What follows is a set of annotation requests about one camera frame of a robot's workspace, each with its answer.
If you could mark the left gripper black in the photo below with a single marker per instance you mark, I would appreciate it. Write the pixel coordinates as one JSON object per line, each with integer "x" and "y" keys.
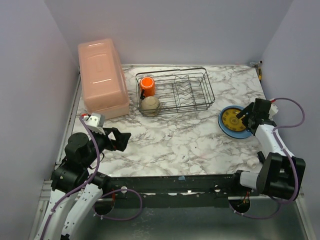
{"x": 111, "y": 139}

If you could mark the yellow patterned plate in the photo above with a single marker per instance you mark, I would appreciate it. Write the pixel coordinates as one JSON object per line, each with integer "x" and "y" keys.
{"x": 231, "y": 121}

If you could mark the black wire dish rack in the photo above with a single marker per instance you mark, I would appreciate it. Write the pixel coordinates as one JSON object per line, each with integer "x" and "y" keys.
{"x": 177, "y": 90}

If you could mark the yellow tool at corner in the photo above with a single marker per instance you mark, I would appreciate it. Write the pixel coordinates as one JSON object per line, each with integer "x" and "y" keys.
{"x": 259, "y": 74}

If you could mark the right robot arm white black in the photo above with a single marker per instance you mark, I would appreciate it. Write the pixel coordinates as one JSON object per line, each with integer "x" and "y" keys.
{"x": 281, "y": 174}

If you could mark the blue plate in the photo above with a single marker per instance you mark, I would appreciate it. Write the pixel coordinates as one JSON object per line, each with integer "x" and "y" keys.
{"x": 235, "y": 135}

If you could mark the white ceramic bowl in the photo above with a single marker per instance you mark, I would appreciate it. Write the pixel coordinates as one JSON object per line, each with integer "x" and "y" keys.
{"x": 150, "y": 106}

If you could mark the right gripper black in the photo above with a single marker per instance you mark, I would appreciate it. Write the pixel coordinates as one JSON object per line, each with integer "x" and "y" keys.
{"x": 252, "y": 116}

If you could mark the black metal connector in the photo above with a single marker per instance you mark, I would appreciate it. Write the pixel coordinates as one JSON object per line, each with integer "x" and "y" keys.
{"x": 261, "y": 157}

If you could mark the orange mug black handle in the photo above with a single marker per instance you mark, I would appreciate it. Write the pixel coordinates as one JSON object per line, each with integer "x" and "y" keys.
{"x": 147, "y": 87}

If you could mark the white plastic fitting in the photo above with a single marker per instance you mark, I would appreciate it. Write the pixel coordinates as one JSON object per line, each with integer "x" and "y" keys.
{"x": 252, "y": 162}

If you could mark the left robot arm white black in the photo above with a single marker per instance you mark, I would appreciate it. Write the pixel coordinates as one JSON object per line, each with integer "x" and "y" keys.
{"x": 73, "y": 190}

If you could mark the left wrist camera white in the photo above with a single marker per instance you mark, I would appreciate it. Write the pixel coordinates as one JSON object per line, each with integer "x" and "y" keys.
{"x": 94, "y": 122}

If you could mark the pink plastic storage box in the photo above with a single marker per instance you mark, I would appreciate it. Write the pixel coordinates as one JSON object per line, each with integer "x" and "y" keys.
{"x": 104, "y": 88}

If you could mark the black mounting rail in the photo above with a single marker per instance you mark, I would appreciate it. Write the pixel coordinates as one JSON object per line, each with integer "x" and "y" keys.
{"x": 178, "y": 191}

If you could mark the aluminium frame rail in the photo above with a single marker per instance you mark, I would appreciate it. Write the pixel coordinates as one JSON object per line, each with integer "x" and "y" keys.
{"x": 45, "y": 192}

